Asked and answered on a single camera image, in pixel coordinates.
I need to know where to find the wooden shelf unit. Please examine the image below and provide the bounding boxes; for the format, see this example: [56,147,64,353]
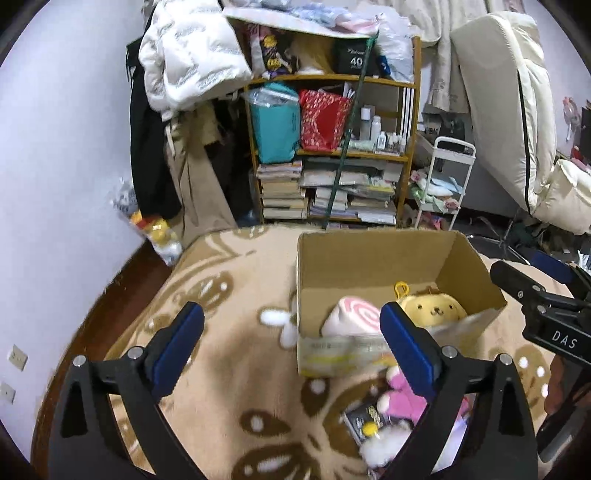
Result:
[242,34,423,229]

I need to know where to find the pile of magazines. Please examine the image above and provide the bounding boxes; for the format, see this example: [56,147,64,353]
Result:
[300,157,402,227]

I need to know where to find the yellow dog plush toy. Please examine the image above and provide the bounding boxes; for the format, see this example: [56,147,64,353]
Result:
[393,281,469,330]

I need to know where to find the white flat board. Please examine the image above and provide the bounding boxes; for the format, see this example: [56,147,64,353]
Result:
[224,11,379,40]

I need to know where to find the office chair base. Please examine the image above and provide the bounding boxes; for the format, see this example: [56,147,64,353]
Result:
[466,217,522,259]

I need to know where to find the stack of thick books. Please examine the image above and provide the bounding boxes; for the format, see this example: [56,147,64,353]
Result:
[256,159,309,221]

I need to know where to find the pink swirl roll plush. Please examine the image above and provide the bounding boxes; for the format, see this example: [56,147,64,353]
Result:
[321,296,386,340]

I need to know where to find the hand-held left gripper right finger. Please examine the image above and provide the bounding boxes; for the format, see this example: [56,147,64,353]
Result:
[379,302,540,480]

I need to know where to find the cream floral curtain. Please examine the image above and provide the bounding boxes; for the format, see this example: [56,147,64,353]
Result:
[392,0,490,112]

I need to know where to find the cream cushion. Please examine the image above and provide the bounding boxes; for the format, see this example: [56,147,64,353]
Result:
[531,159,591,236]

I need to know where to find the red gift bag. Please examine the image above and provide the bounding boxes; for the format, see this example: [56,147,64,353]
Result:
[298,90,352,153]

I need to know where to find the cardboard box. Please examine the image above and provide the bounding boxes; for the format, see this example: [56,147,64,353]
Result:
[295,230,509,379]

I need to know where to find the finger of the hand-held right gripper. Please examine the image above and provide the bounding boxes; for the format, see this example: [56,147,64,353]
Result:
[490,261,548,303]
[530,251,591,301]

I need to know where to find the beige coat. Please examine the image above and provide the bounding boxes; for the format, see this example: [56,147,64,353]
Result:
[166,111,238,245]

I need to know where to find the white puffer jacket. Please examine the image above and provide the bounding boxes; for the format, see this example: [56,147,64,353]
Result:
[139,0,254,112]

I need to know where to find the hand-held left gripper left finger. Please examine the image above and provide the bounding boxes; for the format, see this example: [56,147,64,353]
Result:
[48,301,206,480]

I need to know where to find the pile of folded clothes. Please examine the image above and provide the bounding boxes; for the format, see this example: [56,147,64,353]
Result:
[224,0,384,35]

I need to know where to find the plastic bag of toys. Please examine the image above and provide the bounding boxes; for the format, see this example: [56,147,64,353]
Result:
[111,178,185,266]

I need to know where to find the purple printed bag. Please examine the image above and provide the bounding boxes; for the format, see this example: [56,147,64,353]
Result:
[249,23,296,79]

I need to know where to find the white fluffy plush toy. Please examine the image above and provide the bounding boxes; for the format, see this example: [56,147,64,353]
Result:
[358,418,414,467]

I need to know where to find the green pole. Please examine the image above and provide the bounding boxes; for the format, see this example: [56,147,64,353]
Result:
[324,34,377,229]

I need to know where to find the white trolley cart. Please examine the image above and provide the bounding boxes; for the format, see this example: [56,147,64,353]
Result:
[409,136,476,232]

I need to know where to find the pink plush toy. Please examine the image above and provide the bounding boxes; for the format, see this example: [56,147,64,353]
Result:
[385,364,430,423]

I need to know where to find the group of toiletry bottles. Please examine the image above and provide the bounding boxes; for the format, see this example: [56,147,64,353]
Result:
[358,105,409,155]

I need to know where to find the beige patterned rug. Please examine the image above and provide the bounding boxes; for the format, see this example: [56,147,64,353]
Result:
[104,224,591,480]

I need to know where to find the white plastic bag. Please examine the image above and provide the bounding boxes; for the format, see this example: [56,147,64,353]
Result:
[376,18,416,84]

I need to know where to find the black printed box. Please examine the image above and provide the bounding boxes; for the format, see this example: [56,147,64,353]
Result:
[333,37,382,76]

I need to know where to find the white mattress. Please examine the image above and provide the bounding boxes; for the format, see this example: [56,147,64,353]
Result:
[450,11,559,215]

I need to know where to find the teal bag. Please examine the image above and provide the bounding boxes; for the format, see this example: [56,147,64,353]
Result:
[249,82,302,164]

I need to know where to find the black coat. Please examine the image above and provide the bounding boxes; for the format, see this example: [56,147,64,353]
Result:
[124,39,183,220]

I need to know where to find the black tissue pack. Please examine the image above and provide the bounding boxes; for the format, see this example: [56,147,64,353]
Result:
[344,401,393,448]

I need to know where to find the pink desk fan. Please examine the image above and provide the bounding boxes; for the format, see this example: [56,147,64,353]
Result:
[563,97,580,139]

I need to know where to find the white upright folders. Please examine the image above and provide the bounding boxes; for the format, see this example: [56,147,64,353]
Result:
[399,85,416,139]

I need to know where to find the person's right hand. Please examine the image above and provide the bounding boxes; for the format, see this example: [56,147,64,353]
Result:
[544,355,570,414]

